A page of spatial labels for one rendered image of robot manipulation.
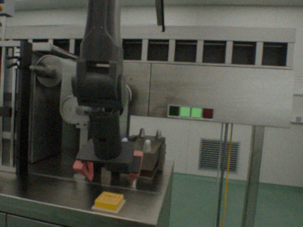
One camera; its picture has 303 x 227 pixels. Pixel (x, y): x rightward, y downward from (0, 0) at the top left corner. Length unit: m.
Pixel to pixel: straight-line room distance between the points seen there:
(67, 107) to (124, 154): 0.59
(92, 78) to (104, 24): 0.09
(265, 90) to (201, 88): 0.33
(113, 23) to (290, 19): 3.75
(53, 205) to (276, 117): 1.07
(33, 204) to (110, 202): 0.25
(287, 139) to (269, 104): 2.63
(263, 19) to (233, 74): 2.73
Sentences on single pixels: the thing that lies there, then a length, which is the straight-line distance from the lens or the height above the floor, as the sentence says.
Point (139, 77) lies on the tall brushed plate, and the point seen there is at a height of 1.36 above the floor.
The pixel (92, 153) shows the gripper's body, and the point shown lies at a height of 1.12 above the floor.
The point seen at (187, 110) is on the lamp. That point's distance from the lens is 1.17.
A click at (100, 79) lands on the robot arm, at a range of 0.35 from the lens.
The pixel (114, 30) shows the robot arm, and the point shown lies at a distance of 0.36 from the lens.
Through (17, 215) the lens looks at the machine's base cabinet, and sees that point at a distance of 0.90.
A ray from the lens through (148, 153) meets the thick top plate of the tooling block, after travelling 0.85.
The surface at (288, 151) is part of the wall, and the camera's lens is 3.89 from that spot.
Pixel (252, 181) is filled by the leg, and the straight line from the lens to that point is 1.47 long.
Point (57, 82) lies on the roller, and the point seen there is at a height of 1.29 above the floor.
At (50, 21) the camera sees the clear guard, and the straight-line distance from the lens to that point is 1.54.
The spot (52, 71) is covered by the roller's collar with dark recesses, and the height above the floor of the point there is 1.33.
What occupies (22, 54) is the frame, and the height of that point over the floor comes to 1.38.
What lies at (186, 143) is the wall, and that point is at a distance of 3.57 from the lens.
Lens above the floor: 1.24
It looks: 3 degrees down
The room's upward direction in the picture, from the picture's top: 4 degrees clockwise
